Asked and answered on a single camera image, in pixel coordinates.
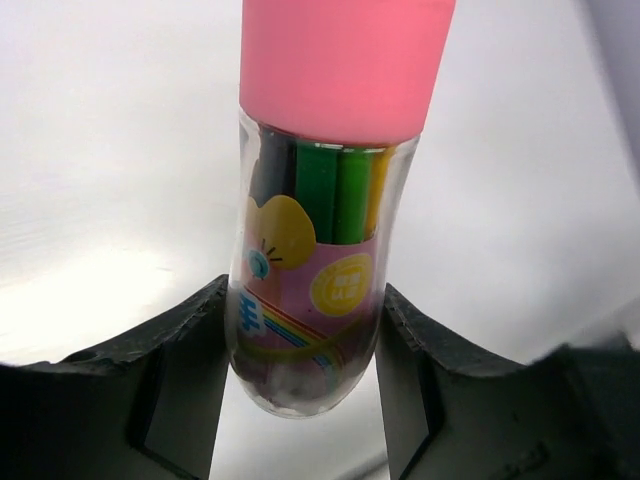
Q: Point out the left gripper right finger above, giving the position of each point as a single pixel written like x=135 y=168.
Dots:
x=454 y=410

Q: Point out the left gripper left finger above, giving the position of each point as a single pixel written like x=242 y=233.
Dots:
x=142 y=405

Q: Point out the pink glitter jar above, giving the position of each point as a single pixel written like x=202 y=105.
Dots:
x=333 y=98

